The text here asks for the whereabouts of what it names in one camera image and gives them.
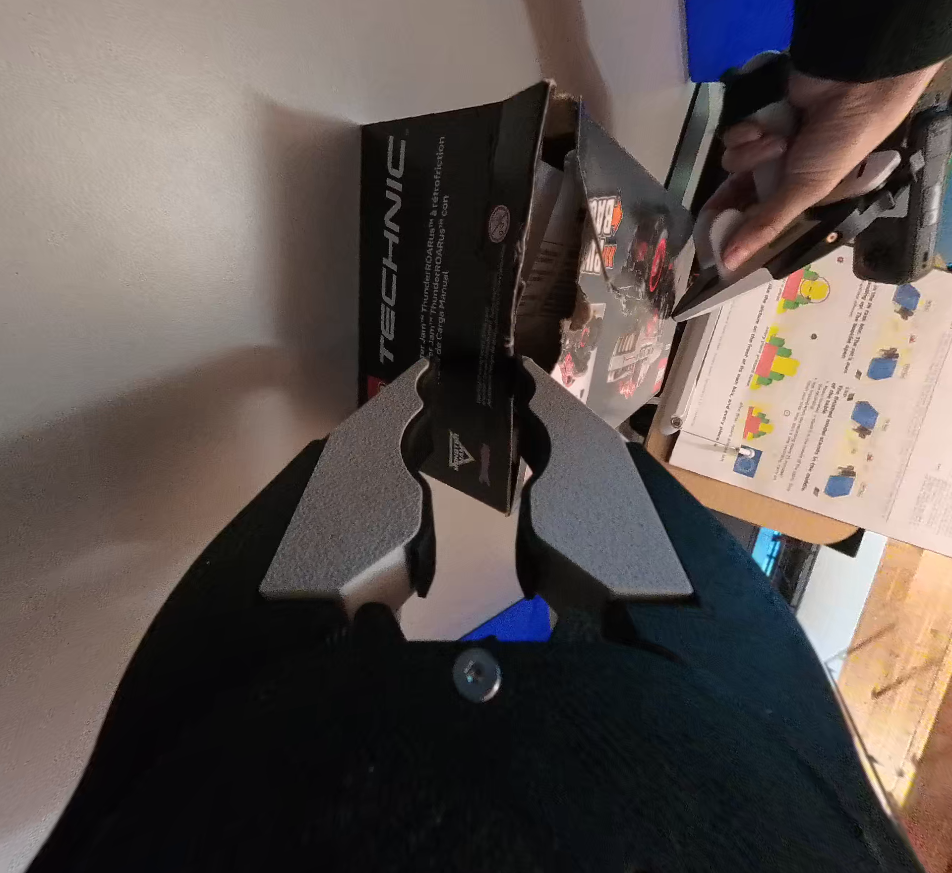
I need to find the blue plastic bin with tag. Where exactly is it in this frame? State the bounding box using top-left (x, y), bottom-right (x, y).
top-left (678, 0), bottom-right (806, 84)

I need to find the printed instruction sheet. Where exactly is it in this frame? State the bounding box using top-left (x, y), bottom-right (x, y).
top-left (668, 248), bottom-right (952, 559)

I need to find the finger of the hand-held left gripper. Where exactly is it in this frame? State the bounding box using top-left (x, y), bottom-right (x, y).
top-left (671, 248), bottom-right (789, 325)

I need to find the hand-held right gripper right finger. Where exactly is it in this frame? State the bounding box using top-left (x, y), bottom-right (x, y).
top-left (513, 357), bottom-right (696, 615)

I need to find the wooden clipboard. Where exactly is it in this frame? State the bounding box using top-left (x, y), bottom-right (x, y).
top-left (644, 248), bottom-right (952, 563)

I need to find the person's left hand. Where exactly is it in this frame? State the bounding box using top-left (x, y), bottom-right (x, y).
top-left (699, 62), bottom-right (947, 273)

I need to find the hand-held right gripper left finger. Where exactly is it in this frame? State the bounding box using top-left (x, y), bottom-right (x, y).
top-left (259, 358), bottom-right (440, 619)

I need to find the black toy truck set box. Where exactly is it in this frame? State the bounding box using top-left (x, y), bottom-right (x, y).
top-left (358, 78), bottom-right (698, 517)

